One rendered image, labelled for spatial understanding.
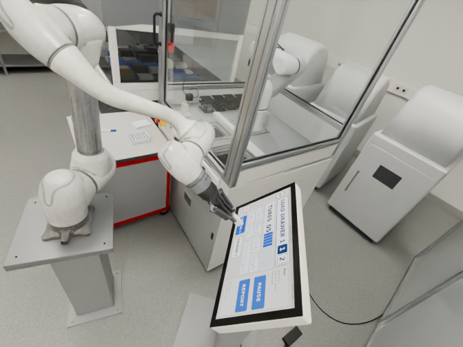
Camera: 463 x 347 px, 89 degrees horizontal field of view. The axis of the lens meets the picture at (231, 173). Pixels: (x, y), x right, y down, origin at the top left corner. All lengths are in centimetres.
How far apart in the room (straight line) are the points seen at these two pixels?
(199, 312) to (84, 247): 95
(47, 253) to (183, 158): 71
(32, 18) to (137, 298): 161
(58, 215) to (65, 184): 13
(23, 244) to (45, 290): 83
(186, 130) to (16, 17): 53
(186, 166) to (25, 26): 56
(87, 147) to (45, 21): 50
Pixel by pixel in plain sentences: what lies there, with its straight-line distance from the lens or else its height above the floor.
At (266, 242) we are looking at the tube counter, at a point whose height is 111.
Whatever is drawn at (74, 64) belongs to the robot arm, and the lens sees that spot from 87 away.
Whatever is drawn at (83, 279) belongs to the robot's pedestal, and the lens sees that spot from 155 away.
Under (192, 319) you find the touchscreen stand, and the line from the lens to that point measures 184.
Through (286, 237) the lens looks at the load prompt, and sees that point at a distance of 83.
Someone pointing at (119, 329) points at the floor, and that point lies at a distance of 188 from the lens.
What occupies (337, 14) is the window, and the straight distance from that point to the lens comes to 118.
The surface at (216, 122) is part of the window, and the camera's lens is 126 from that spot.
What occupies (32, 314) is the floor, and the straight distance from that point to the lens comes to 205.
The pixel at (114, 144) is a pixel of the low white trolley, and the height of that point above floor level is 76.
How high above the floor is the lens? 178
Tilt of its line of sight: 39 degrees down
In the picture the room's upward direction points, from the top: 15 degrees clockwise
